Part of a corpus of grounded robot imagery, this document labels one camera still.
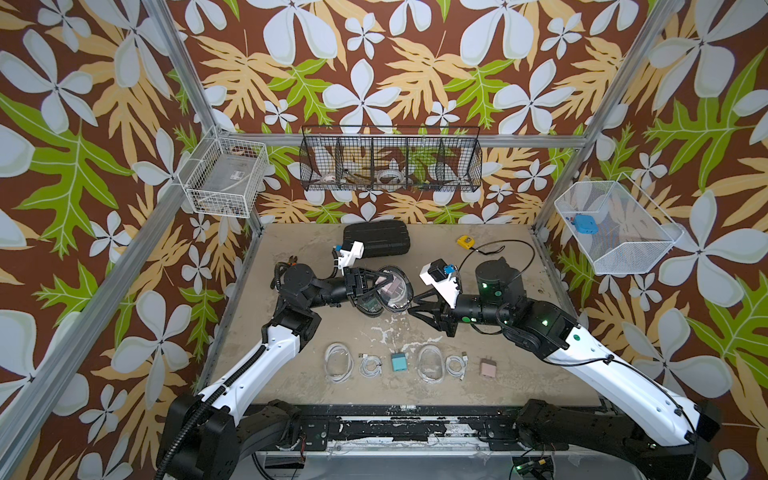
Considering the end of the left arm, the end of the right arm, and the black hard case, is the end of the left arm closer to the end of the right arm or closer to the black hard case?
the end of the right arm

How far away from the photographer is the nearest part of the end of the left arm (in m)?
0.60

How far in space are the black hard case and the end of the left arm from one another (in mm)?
451

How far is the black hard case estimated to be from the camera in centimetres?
110
